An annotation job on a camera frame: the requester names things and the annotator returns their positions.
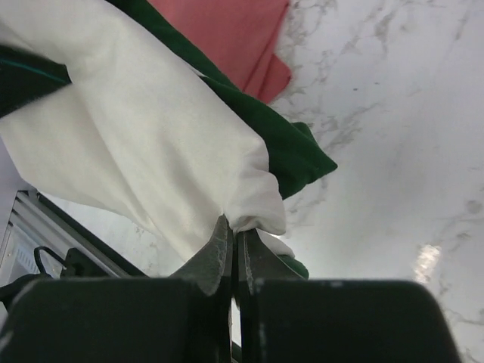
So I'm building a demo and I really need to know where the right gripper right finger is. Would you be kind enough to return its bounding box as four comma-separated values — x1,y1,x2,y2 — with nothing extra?
236,229,304,362

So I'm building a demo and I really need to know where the white and green t-shirt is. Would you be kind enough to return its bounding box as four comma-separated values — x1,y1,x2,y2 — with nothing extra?
1,1,337,276

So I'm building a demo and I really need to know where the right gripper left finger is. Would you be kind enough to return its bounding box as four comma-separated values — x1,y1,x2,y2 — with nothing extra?
170,216,233,362

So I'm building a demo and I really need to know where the folded salmon red t-shirt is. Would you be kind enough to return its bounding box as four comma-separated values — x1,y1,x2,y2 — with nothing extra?
151,0,291,103

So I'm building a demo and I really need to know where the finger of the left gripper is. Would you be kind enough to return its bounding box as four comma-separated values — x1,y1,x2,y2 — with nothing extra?
1,45,72,117

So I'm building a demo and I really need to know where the aluminium extrusion rail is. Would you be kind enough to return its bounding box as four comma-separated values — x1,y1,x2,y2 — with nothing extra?
1,191,144,286

